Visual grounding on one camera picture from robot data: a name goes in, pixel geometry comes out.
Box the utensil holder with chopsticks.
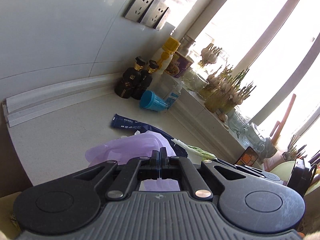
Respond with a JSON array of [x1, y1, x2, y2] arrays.
[[281, 134, 319, 161]]

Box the green onion stalk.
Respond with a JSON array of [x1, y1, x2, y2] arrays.
[[171, 138, 217, 160]]

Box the dark blue plastic wrapper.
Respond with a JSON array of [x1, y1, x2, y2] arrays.
[[111, 114, 188, 158]]

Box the smartphone with orange screen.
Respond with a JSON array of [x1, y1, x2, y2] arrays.
[[235, 146, 258, 166]]

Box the clear glass jar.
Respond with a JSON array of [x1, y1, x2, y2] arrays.
[[228, 108, 266, 153]]

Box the blue plastic cup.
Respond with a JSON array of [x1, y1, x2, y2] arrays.
[[139, 90, 168, 112]]

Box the clear sanitizer bottle blue label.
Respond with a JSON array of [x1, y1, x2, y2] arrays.
[[163, 83, 182, 109]]

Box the left black gold-capped bottle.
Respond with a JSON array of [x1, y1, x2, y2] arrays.
[[114, 56, 146, 99]]

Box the black gold-capped bottle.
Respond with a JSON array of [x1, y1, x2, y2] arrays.
[[114, 56, 146, 99], [131, 60, 159, 100]]

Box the right black gold-capped bottle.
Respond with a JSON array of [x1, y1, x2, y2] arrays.
[[131, 60, 159, 100]]

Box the sprouting garlic jar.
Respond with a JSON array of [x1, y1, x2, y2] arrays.
[[202, 65, 256, 114]]

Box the purple food canister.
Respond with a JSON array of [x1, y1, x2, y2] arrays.
[[165, 51, 194, 78]]

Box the white bottle yellow pump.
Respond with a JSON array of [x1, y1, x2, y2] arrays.
[[151, 36, 180, 80]]

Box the hanging garlic bunch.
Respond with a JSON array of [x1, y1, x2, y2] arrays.
[[199, 43, 222, 67]]

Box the metal lidded jar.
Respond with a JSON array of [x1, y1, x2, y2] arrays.
[[177, 35, 195, 56]]

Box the right wall power socket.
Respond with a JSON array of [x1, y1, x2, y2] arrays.
[[140, 0, 170, 30]]

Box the wall power socket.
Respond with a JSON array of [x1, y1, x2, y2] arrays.
[[140, 0, 170, 30], [123, 0, 154, 23]]

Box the left wall power socket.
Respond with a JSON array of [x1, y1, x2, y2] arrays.
[[123, 0, 154, 23]]

